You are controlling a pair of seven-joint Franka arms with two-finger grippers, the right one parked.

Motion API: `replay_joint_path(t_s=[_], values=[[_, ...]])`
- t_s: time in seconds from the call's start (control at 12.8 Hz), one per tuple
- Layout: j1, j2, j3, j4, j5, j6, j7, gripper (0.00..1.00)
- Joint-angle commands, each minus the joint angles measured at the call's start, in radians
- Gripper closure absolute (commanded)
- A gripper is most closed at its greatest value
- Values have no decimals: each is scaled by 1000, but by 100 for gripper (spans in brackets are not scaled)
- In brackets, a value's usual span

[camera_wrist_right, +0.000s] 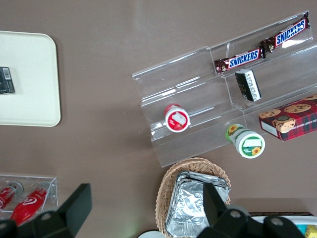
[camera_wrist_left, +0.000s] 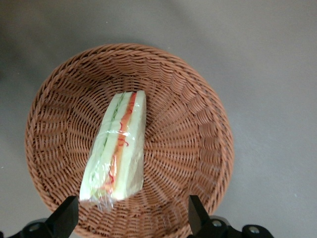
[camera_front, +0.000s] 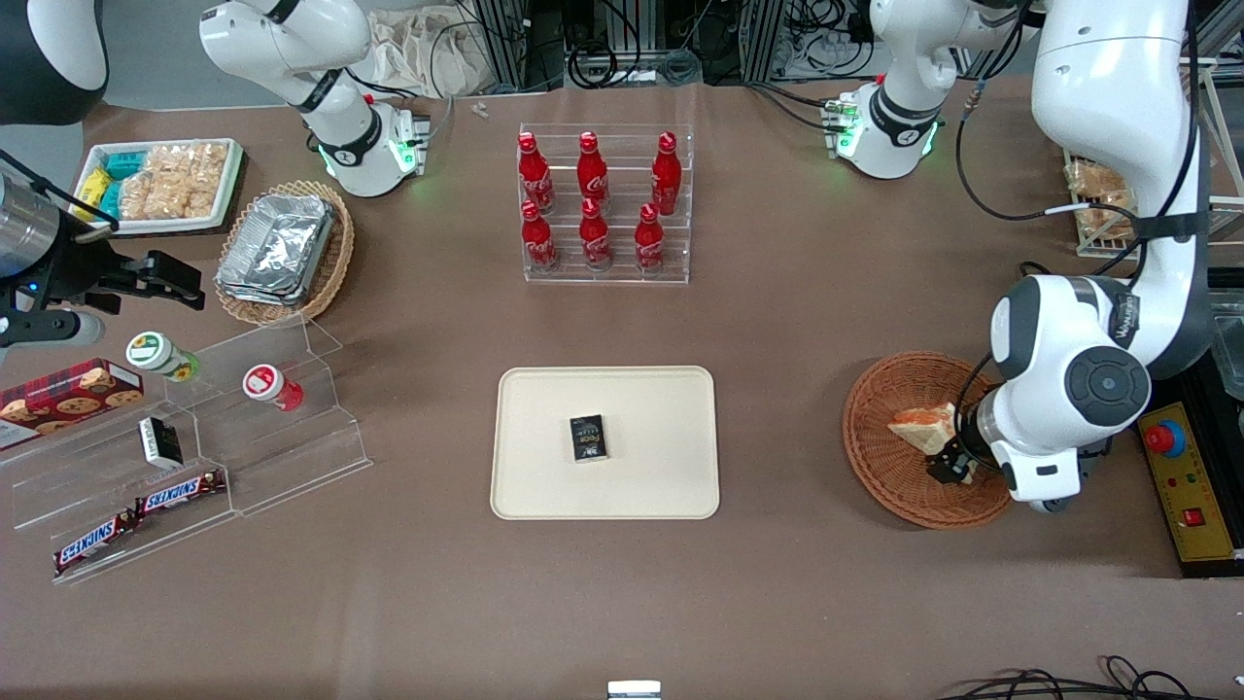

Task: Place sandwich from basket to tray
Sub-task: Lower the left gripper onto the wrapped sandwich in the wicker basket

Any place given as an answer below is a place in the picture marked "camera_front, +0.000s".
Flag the white snack tray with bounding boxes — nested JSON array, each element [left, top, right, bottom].
[[83, 138, 246, 236]]

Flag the light wicker basket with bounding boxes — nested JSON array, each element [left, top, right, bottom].
[[214, 180, 356, 327]]

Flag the triangular sandwich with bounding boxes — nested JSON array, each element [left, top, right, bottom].
[[888, 402, 959, 456]]

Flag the small black white box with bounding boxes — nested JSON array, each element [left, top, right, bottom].
[[138, 416, 184, 470]]

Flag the red cookie box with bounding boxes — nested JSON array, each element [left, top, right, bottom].
[[0, 358, 145, 450]]

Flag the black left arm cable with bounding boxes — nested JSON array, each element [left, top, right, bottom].
[[955, 78, 1206, 283]]

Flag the snickers bar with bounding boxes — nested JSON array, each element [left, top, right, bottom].
[[53, 510, 140, 575], [134, 469, 227, 516]]

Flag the aluminium frame post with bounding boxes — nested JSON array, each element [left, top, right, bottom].
[[742, 0, 785, 85], [474, 0, 531, 90]]

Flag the stacked aluminium foil containers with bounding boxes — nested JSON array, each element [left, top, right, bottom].
[[216, 192, 336, 307]]

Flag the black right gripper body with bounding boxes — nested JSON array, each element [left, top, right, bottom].
[[0, 228, 133, 328]]

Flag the brown wicker basket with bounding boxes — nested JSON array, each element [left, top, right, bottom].
[[843, 351, 1017, 531]]

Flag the black floor cables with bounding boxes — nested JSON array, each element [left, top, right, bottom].
[[938, 655, 1244, 700]]

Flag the red cola bottle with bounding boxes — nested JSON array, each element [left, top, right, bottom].
[[635, 202, 666, 275], [577, 131, 609, 210], [521, 200, 560, 273], [518, 132, 555, 215], [651, 131, 682, 217], [579, 198, 613, 271]]

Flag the coiled black background cables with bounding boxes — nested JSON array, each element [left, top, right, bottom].
[[567, 0, 703, 90]]

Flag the red lid cup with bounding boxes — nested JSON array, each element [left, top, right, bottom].
[[243, 364, 304, 412]]

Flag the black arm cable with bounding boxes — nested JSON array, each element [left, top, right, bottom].
[[0, 149, 120, 232], [955, 78, 1206, 283]]

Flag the yellow emergency stop control box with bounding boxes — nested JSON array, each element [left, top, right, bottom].
[[1137, 401, 1244, 565]]

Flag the beige plastic tray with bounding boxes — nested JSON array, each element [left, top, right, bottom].
[[490, 366, 721, 521]]

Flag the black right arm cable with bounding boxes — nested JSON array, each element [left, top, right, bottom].
[[0, 149, 120, 232]]

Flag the clear acrylic step display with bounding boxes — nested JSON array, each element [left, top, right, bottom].
[[10, 316, 373, 586]]

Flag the clear acrylic bottle rack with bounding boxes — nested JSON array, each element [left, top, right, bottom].
[[518, 122, 694, 285]]

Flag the rice cracker packet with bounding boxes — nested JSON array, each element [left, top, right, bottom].
[[119, 173, 184, 221], [146, 144, 230, 191]]

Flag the white wire rack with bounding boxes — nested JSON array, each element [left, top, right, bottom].
[[1062, 58, 1244, 260]]

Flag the green lid cup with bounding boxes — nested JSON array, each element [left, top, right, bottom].
[[126, 331, 201, 382]]

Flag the beige cloth bag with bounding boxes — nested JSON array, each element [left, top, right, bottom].
[[367, 8, 497, 98]]

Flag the cracker packet in clear wrap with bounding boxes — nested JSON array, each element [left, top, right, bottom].
[[1084, 199, 1138, 242], [1066, 158, 1130, 201]]

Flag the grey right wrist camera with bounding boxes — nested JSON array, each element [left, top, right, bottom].
[[0, 309, 105, 349]]

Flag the small black box gold print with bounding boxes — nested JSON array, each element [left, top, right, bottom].
[[570, 414, 609, 463]]

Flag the black appliance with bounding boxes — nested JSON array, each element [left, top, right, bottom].
[[1132, 262, 1244, 579]]

